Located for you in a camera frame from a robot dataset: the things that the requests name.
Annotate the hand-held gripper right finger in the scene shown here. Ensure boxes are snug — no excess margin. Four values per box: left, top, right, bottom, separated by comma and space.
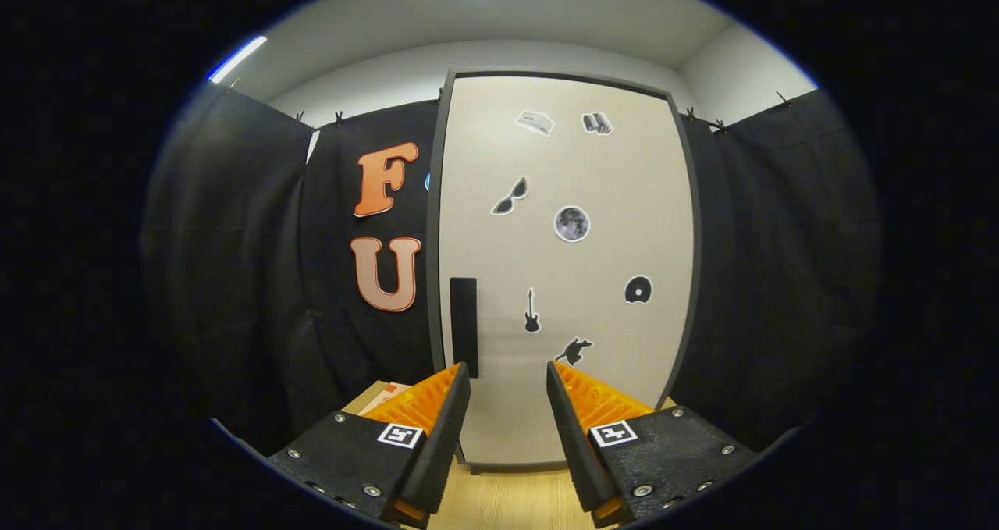
546, 361, 759, 529

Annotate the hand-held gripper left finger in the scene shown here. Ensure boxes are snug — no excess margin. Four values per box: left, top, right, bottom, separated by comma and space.
267, 361, 471, 529

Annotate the white shoe cabinet door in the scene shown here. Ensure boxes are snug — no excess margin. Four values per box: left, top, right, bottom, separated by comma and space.
439, 76, 695, 465

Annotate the dark grey shoe cabinet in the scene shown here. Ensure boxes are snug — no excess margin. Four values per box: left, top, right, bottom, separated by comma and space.
425, 69, 702, 475

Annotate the black backdrop cloth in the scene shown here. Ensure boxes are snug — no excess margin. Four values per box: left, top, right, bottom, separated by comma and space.
140, 81, 883, 457

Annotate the ceiling light strip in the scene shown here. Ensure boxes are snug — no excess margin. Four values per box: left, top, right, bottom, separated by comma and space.
207, 35, 268, 84

